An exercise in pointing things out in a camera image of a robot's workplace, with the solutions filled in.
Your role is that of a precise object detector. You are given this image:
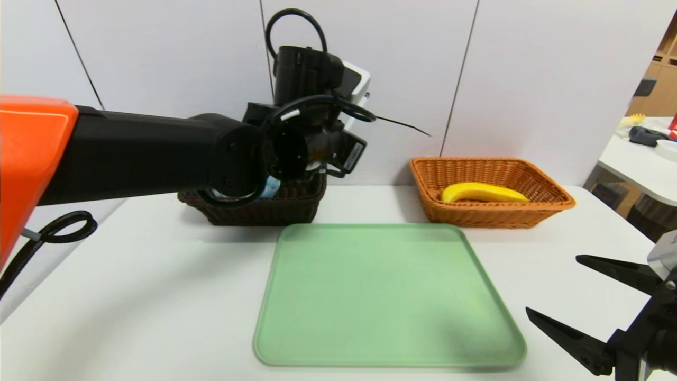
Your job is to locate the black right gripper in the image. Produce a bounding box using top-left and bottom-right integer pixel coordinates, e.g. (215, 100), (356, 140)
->
(525, 254), (677, 381)

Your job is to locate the yellow banana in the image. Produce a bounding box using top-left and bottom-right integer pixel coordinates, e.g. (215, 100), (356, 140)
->
(440, 183), (530, 204)

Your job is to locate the orange wicker basket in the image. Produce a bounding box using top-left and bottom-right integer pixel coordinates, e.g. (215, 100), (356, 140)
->
(409, 157), (577, 229)

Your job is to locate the dark brown wicker basket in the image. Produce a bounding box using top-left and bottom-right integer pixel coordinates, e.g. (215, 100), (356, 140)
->
(178, 172), (328, 227)

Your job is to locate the brown cardboard box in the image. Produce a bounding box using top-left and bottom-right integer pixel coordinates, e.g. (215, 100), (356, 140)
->
(590, 182), (635, 219)

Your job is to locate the white side table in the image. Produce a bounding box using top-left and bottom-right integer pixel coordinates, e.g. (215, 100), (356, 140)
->
(598, 117), (677, 208)

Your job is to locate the dark grey cloth bundle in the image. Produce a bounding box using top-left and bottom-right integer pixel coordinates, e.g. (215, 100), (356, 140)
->
(628, 127), (668, 148)

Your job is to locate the yellow toy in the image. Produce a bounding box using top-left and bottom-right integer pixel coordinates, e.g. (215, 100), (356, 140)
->
(616, 115), (647, 133)

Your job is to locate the light green plastic tray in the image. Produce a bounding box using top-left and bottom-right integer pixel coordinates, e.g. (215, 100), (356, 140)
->
(253, 223), (527, 368)

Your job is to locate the wooden shelf unit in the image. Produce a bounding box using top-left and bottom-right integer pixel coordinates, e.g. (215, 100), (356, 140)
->
(624, 11), (677, 118)

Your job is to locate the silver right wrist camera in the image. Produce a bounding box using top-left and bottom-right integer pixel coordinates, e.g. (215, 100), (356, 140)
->
(646, 230), (677, 281)

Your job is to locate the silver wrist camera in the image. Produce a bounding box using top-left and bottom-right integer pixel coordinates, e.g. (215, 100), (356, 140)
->
(646, 230), (677, 281)
(338, 61), (371, 133)

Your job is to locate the thin black wire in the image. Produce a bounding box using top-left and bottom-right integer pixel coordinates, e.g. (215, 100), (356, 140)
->
(374, 115), (432, 137)

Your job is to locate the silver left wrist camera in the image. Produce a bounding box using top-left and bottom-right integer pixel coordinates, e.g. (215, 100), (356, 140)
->
(338, 61), (371, 133)

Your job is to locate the black left wrist cable loop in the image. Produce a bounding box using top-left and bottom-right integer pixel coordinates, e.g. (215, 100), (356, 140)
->
(198, 94), (377, 208)

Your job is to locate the black left camera cable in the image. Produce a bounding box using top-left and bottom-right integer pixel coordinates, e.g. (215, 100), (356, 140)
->
(264, 8), (328, 59)

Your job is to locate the black left elbow cable loop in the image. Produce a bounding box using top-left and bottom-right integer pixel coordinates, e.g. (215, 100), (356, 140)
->
(0, 211), (98, 300)

